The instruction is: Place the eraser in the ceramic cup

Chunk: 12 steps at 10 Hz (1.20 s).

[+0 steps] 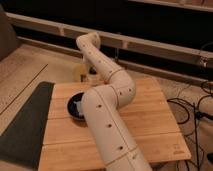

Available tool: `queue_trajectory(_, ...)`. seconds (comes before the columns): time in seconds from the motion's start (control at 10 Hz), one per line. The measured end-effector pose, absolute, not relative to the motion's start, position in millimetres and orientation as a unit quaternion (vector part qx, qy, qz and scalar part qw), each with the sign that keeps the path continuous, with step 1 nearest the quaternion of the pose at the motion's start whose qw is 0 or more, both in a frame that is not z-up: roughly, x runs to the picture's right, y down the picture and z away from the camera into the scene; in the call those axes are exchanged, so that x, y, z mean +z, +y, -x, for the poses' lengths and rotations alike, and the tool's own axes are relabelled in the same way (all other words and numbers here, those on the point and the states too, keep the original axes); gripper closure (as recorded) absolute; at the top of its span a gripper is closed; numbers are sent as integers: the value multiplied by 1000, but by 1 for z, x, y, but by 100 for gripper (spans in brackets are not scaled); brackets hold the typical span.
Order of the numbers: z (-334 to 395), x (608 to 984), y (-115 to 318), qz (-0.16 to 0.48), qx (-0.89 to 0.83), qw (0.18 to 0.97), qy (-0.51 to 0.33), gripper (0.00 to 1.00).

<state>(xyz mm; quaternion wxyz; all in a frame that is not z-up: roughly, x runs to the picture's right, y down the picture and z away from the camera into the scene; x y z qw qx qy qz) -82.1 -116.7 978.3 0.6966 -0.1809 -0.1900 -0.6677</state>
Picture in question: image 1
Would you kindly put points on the wooden table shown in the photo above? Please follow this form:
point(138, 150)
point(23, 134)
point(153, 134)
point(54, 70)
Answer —
point(68, 145)

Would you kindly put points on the black ceramic cup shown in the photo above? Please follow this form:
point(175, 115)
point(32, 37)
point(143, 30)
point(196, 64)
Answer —
point(74, 107)

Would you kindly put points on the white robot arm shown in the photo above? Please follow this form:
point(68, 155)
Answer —
point(100, 104)

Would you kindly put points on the white shelf rail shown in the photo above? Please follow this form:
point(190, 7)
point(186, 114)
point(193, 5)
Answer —
point(133, 44)

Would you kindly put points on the dark green floor mat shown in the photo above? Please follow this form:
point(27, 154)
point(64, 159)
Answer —
point(21, 142)

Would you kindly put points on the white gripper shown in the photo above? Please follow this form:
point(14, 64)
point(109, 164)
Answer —
point(85, 72)

